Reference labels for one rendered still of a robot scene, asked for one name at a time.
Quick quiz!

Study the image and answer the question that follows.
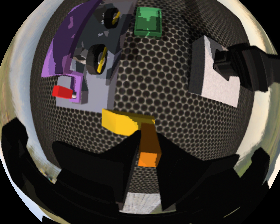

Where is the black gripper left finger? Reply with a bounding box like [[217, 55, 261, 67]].
[[52, 129, 141, 210]]

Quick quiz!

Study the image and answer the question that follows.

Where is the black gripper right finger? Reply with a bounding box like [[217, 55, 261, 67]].
[[156, 132, 240, 212]]

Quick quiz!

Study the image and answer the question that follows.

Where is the yellow chock with orange handle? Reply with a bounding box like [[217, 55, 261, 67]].
[[101, 108, 161, 168]]

